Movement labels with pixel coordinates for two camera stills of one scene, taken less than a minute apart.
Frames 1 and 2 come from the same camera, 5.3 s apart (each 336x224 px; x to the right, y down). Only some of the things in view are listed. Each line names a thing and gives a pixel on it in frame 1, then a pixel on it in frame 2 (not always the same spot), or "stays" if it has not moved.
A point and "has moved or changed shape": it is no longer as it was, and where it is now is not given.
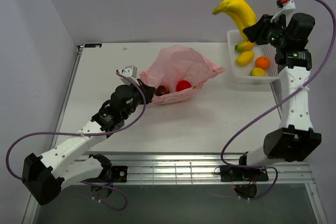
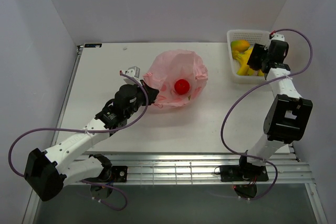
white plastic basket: (242, 74) stays
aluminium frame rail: (189, 169) stays
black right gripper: (255, 32) to (258, 50)
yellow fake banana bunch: (240, 9) to (243, 68)
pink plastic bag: (182, 66) has moved or changed shape
